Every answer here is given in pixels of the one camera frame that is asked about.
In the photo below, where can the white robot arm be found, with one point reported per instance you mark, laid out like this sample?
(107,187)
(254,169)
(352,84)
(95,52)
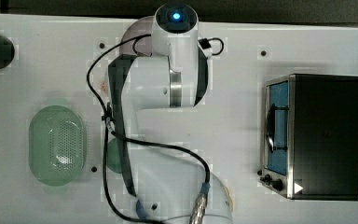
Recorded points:
(167,189)

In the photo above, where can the green cup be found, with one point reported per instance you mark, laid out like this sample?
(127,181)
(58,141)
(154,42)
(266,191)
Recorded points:
(113,157)

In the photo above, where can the yellow banana peel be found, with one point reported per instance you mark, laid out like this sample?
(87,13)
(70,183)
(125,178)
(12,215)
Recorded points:
(229,199)

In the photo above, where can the green oval strainer basket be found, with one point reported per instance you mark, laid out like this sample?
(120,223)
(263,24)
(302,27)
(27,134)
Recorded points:
(57,145)

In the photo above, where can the black toaster oven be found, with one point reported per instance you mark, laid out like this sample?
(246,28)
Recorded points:
(317,138)

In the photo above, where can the black oven door handle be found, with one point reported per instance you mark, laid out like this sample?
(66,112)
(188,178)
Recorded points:
(270,126)

